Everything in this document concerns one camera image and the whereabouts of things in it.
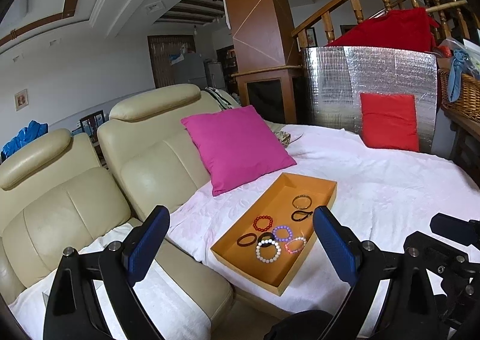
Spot wooden door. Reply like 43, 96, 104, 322
147, 34, 197, 89

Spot red bead bracelet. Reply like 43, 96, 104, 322
253, 214, 274, 232

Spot grey refrigerator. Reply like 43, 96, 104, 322
170, 53, 207, 89

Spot wall picture frame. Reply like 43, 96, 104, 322
14, 89, 29, 112

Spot orange tray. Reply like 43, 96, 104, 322
210, 172, 338, 296

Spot wooden side table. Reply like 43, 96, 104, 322
439, 108, 480, 176

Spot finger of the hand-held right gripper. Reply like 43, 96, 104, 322
405, 232, 480, 326
430, 213, 480, 248

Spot pink and white bead bracelet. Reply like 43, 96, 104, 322
284, 237, 307, 254

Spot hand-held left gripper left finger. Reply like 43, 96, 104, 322
42, 205, 171, 340

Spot wicker basket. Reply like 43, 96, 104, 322
437, 68, 480, 123

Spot beige leather sofa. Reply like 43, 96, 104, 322
0, 83, 241, 340

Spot blue cloth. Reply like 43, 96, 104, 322
446, 49, 473, 104

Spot silver insulation panel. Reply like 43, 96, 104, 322
302, 46, 439, 155

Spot red cloth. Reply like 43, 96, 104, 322
326, 6, 439, 53

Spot purple bead bracelet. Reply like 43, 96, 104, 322
272, 225, 293, 241

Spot patterned cloth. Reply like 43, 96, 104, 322
268, 123, 304, 148

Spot blue plastic bag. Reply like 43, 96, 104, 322
0, 120, 49, 164

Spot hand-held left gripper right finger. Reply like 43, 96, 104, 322
312, 206, 438, 340

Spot striped cloth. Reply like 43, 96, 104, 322
204, 87, 242, 110

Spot wooden cabinet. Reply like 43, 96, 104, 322
232, 64, 304, 125

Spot clear plastic bags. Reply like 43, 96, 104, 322
437, 38, 480, 80

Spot white refrigerator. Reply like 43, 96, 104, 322
204, 61, 226, 90

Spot red cushion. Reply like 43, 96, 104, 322
359, 93, 420, 152

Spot wooden column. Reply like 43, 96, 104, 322
215, 0, 293, 71

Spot pink cushion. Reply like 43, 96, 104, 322
181, 106, 298, 197

